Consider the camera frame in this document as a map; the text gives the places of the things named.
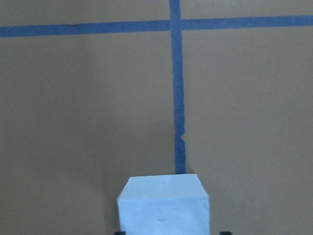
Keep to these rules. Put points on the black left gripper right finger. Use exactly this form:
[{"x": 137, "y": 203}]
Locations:
[{"x": 224, "y": 233}]

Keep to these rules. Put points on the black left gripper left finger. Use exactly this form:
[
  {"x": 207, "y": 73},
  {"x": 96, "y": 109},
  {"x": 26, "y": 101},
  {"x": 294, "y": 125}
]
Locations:
[{"x": 119, "y": 233}]

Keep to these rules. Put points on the light blue foam block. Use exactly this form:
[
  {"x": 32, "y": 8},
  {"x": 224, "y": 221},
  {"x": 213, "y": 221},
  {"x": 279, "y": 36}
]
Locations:
[{"x": 164, "y": 205}]

